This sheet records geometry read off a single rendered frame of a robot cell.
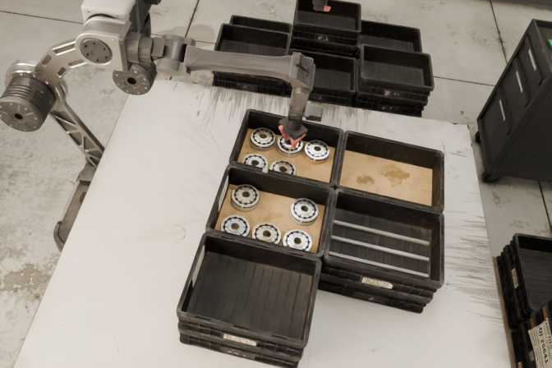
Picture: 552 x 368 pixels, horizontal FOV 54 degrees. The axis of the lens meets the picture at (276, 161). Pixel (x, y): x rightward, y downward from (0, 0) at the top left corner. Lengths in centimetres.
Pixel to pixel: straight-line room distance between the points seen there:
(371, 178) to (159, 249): 85
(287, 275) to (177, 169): 69
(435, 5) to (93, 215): 351
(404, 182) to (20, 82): 154
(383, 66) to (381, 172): 115
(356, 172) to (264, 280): 60
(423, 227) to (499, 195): 146
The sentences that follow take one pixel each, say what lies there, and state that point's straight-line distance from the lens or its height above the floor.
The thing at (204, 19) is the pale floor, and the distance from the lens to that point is 419.
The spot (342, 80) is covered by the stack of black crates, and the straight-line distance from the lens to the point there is 321.
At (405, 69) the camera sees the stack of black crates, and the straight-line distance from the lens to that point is 324.
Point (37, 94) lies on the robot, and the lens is 226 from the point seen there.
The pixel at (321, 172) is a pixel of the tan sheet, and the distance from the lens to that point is 211.
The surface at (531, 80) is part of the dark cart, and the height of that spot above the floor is 72.
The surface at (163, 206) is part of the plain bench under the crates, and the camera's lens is 213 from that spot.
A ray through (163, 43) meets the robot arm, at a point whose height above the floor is 148.
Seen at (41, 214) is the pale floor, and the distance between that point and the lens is 307.
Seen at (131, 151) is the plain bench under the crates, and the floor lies 70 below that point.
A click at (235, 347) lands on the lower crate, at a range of 180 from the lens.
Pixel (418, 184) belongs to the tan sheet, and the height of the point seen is 83.
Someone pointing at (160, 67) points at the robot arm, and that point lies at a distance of 156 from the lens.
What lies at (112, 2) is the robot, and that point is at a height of 153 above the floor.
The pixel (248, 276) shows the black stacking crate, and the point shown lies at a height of 83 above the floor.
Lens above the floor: 244
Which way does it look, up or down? 50 degrees down
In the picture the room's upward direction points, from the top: 9 degrees clockwise
